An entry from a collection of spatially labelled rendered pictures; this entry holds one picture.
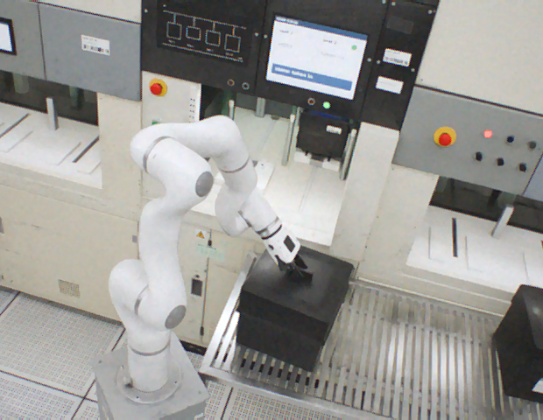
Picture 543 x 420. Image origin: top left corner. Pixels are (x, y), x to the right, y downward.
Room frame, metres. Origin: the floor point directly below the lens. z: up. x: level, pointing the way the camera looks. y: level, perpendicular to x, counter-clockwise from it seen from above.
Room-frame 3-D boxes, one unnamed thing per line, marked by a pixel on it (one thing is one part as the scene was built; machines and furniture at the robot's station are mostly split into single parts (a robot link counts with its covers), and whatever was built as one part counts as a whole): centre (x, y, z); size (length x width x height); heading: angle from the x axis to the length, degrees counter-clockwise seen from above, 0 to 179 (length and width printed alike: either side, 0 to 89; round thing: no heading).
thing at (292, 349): (1.28, -0.12, 0.85); 0.28 x 0.28 x 0.17; 74
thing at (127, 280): (1.01, 0.31, 1.07); 0.19 x 0.12 x 0.24; 56
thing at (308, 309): (1.28, -0.12, 0.98); 0.29 x 0.29 x 0.13; 74
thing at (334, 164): (2.25, -0.17, 0.89); 0.22 x 0.21 x 0.04; 172
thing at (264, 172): (1.97, 0.14, 0.89); 0.22 x 0.21 x 0.04; 172
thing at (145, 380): (0.99, 0.28, 0.85); 0.19 x 0.19 x 0.18
